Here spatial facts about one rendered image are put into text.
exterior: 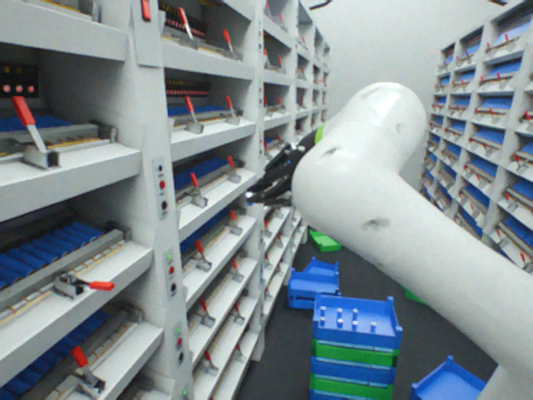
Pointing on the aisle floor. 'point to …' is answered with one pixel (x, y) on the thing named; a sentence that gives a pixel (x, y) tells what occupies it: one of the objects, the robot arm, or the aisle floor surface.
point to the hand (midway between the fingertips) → (259, 192)
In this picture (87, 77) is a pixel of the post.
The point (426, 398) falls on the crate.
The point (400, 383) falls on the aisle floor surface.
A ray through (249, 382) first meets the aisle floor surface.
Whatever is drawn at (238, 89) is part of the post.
